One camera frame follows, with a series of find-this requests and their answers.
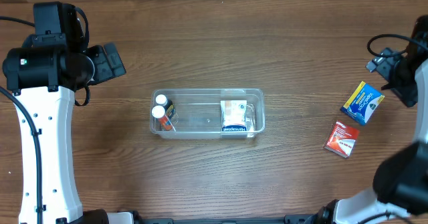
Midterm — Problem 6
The clear plastic container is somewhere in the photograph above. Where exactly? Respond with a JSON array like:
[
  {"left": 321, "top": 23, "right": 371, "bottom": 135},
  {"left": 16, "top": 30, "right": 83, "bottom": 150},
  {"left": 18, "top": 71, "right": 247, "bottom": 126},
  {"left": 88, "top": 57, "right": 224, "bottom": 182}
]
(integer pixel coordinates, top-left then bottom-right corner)
[{"left": 150, "top": 88, "right": 265, "bottom": 139}]

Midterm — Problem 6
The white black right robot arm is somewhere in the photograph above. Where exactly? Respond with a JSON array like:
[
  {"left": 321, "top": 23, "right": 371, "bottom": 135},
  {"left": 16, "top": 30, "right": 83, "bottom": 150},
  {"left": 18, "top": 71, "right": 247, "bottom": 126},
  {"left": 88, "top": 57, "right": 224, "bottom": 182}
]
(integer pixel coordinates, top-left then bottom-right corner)
[{"left": 299, "top": 15, "right": 427, "bottom": 223}]

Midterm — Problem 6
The red white packet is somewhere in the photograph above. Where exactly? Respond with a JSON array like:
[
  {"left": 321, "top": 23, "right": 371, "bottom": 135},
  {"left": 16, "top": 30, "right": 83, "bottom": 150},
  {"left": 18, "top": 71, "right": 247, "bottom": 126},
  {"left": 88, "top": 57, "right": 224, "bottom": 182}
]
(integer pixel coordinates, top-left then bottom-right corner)
[{"left": 324, "top": 121, "right": 360, "bottom": 158}]

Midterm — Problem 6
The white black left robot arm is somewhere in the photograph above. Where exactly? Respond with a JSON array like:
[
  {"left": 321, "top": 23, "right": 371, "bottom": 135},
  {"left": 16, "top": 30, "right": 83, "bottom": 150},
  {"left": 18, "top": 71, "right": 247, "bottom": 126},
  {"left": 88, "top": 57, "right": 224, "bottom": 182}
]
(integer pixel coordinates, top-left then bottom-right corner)
[{"left": 1, "top": 2, "right": 134, "bottom": 224}]

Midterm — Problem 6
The blue yellow VapoDrops box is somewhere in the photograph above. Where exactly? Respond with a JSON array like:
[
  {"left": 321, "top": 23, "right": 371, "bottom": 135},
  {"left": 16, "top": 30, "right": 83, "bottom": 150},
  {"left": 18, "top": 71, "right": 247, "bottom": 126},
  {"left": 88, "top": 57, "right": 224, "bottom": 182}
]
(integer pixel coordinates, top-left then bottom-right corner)
[{"left": 340, "top": 81, "right": 385, "bottom": 126}]

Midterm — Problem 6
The white Hansaplast plaster box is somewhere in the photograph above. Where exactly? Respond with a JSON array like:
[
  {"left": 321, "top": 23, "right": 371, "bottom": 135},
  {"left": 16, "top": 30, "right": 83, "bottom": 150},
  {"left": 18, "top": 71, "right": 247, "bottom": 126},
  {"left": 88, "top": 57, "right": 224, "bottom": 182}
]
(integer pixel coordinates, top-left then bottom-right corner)
[{"left": 220, "top": 100, "right": 247, "bottom": 132}]

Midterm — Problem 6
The orange bottle white cap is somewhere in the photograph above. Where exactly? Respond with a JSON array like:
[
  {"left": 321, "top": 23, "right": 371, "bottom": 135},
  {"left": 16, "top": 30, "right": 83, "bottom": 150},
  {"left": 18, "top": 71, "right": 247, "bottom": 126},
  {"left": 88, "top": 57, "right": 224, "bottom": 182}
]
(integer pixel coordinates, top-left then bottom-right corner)
[{"left": 151, "top": 105, "right": 173, "bottom": 131}]

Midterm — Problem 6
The dark bottle white cap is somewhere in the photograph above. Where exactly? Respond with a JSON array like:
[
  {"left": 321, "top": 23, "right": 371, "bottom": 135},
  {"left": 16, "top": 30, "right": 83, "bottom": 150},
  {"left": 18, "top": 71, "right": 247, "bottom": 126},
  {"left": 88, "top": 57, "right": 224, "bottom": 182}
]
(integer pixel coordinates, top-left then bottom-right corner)
[{"left": 155, "top": 94, "right": 176, "bottom": 120}]

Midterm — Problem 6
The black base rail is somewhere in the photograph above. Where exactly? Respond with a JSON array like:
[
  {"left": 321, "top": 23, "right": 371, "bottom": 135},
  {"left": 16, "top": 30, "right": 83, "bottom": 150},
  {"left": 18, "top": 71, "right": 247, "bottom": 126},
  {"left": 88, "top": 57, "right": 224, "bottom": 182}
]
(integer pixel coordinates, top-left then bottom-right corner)
[{"left": 110, "top": 210, "right": 322, "bottom": 224}]

